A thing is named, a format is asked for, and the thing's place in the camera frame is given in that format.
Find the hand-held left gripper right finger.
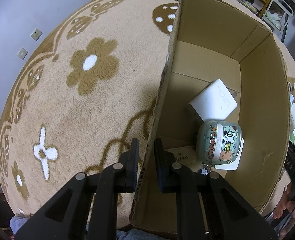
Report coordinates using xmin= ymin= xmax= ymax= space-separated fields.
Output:
xmin=154 ymin=138 xmax=280 ymax=240

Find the brown cardboard box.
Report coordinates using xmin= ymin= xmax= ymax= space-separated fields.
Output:
xmin=129 ymin=0 xmax=292 ymax=233

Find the white charger block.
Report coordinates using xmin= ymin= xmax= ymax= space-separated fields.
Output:
xmin=188 ymin=79 xmax=238 ymax=123

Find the wall socket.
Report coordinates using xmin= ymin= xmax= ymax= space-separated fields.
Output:
xmin=30 ymin=28 xmax=43 ymax=40
xmin=16 ymin=47 xmax=28 ymax=60

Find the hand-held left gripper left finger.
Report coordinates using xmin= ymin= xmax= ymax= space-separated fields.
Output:
xmin=14 ymin=138 xmax=140 ymax=240

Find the white power bank with cord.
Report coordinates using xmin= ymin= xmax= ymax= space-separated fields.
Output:
xmin=288 ymin=82 xmax=295 ymax=107

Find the white trolley rack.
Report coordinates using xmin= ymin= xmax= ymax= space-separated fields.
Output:
xmin=263 ymin=0 xmax=295 ymax=37

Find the green cartoon earphone case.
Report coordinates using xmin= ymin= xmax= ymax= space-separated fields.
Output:
xmin=196 ymin=120 xmax=243 ymax=178

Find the person's right hand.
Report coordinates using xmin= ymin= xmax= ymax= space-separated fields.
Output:
xmin=273 ymin=183 xmax=295 ymax=220

